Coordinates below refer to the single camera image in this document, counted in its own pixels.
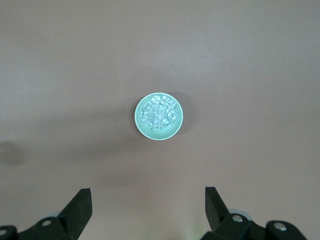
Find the brown table cover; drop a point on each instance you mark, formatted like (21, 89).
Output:
(75, 75)

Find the pile of clear ice cubes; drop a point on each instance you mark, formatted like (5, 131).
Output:
(158, 112)

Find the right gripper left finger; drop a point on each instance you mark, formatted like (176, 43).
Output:
(75, 212)

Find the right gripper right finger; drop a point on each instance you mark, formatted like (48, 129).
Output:
(217, 210)

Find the pale green ceramic bowl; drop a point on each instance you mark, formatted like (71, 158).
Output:
(159, 116)

